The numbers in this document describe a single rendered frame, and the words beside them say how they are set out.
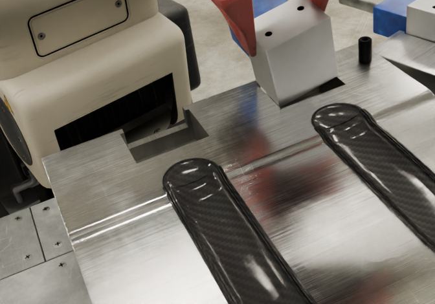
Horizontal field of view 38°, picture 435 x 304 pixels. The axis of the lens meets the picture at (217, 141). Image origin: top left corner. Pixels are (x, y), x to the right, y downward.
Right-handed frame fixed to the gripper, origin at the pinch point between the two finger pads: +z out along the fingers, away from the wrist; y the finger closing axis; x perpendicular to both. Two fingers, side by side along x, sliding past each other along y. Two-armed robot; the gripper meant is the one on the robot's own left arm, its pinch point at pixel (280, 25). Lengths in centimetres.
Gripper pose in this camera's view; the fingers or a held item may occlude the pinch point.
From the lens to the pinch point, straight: 45.2
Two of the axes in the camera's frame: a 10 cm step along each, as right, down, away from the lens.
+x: -4.4, -5.9, 6.8
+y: 8.7, -4.7, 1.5
